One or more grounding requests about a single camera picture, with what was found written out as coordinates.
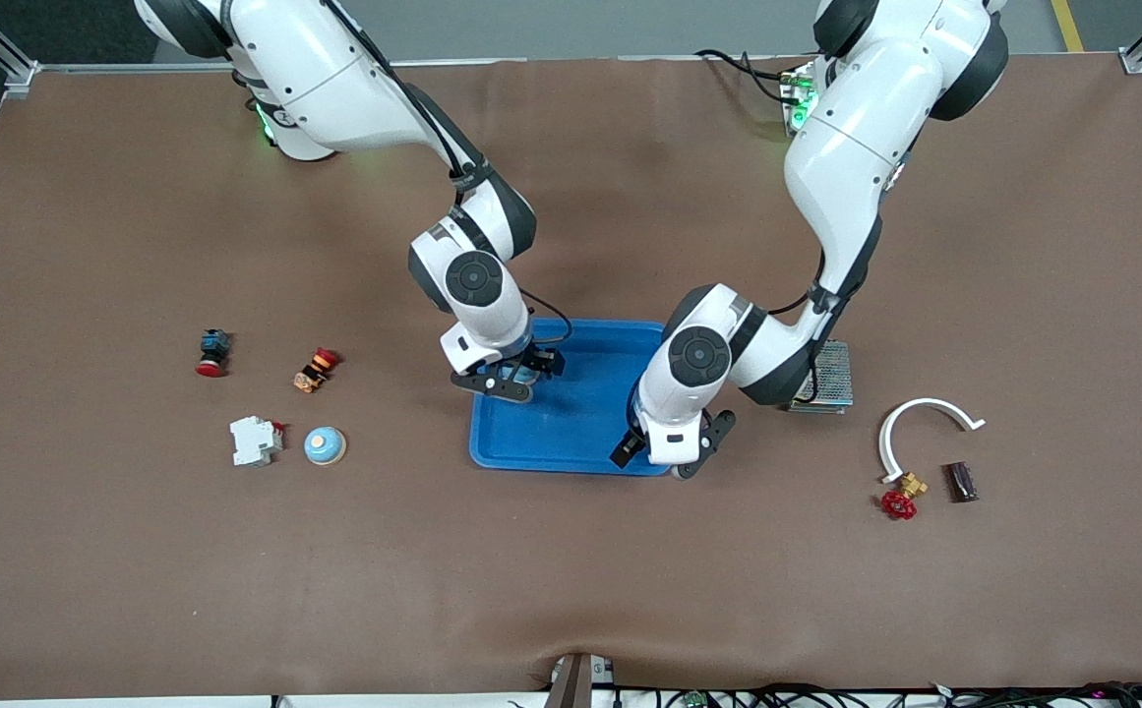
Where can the light blue desk bell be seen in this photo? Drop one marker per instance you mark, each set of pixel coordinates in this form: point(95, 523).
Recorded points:
point(325, 446)
point(523, 375)

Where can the dark brown cylindrical capacitor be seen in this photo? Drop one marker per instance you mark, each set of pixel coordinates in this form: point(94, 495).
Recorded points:
point(961, 482)

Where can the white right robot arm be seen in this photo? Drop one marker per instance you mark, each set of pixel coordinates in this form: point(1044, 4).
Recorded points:
point(334, 88)

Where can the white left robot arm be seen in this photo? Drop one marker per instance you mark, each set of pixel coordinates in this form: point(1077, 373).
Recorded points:
point(856, 147)

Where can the blue plastic tray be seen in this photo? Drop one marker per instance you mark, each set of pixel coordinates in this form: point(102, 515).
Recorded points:
point(580, 423)

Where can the orange and red push button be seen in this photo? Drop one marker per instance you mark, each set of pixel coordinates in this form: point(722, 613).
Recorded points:
point(316, 370)

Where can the perforated metal power supply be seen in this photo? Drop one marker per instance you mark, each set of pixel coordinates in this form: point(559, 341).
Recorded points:
point(834, 379)

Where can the brass valve with red handwheel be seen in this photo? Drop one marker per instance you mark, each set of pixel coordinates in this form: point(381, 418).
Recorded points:
point(900, 503)

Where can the white circuit breaker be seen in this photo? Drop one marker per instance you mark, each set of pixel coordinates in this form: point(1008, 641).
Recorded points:
point(256, 442)

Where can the red mushroom button blue body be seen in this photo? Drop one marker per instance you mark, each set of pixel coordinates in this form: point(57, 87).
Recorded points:
point(212, 354)

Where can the white curved plastic bracket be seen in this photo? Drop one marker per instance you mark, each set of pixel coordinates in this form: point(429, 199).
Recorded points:
point(886, 441)

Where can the aluminium profile bracket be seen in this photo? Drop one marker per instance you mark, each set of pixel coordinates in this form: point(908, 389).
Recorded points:
point(580, 683)

